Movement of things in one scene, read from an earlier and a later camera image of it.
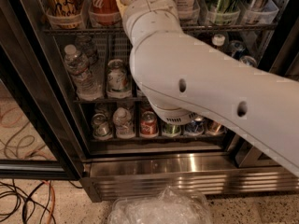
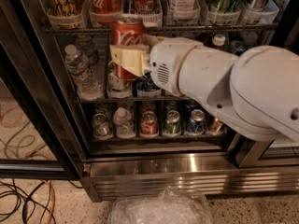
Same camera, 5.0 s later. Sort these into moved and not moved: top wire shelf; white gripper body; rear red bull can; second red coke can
Moved: white gripper body
Not moved: rear red bull can; top wire shelf; second red coke can
